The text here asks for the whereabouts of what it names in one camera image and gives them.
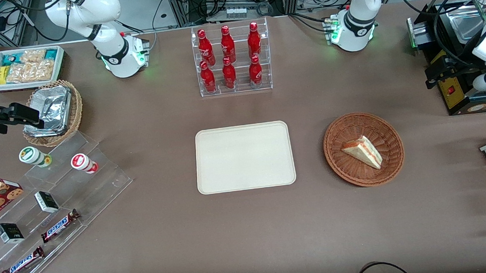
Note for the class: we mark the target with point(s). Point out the red lid yogurt cup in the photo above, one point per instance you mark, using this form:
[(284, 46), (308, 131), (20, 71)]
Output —
[(82, 162)]

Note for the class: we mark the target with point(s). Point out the small black box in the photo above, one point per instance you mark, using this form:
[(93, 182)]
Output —
[(10, 233), (46, 202)]

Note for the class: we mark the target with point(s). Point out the cream plastic tray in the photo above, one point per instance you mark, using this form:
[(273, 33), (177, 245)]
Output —
[(244, 157)]

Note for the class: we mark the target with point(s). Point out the steel warmer pan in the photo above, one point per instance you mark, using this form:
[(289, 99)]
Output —
[(466, 23)]

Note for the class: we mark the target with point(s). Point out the teal snack pack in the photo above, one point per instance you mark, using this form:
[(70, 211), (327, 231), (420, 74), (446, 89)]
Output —
[(51, 53)]

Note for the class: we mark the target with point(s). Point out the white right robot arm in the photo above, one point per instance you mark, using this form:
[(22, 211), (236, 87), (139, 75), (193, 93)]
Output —
[(107, 8)]

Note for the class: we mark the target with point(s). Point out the green lid yogurt cup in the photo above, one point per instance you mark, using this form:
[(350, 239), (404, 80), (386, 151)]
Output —
[(31, 155)]

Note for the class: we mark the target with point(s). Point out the triangular sandwich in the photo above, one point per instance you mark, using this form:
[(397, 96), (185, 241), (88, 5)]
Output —
[(363, 151)]

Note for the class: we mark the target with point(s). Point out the light wicker basket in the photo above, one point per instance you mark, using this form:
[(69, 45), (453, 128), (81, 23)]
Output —
[(76, 106)]

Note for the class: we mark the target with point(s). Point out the red cola bottle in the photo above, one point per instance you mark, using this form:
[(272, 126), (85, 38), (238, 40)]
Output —
[(227, 44), (254, 40), (207, 78), (204, 46), (229, 74), (255, 72)]

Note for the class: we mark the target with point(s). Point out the white rectangular snack tray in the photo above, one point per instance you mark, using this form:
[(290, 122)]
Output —
[(59, 66)]

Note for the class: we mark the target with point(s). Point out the large clear cracker bag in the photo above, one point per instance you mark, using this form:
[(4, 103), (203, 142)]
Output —
[(29, 72)]

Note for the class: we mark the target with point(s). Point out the Snickers chocolate bar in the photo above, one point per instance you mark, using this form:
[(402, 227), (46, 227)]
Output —
[(22, 263), (59, 226)]

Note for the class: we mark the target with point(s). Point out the small clear cracker bag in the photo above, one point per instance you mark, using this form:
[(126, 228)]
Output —
[(33, 55)]

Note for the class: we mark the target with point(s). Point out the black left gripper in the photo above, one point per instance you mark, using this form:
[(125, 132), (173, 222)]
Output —
[(458, 65)]

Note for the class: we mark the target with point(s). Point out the black food warmer machine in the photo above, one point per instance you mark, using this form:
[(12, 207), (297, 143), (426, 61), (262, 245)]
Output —
[(461, 102)]

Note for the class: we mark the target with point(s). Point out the yellow snack pack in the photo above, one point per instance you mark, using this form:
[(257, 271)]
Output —
[(1, 75)]

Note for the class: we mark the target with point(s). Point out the round brown wicker basket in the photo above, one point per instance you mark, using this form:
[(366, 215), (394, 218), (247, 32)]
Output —
[(361, 123)]

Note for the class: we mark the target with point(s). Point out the clear acrylic stepped stand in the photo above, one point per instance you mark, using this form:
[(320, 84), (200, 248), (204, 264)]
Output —
[(99, 182)]

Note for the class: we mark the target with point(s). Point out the silver foil container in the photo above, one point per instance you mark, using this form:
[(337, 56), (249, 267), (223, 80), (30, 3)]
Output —
[(52, 108)]

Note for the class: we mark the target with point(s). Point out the clear acrylic bottle rack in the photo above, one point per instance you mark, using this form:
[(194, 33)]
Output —
[(241, 84)]

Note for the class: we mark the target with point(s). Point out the green snack pack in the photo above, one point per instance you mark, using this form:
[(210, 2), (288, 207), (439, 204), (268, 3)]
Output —
[(9, 58)]

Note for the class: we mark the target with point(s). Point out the white power strip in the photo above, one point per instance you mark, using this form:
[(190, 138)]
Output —
[(236, 12)]

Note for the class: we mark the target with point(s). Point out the silver box with green light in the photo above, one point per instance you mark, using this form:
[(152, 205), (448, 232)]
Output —
[(418, 33)]

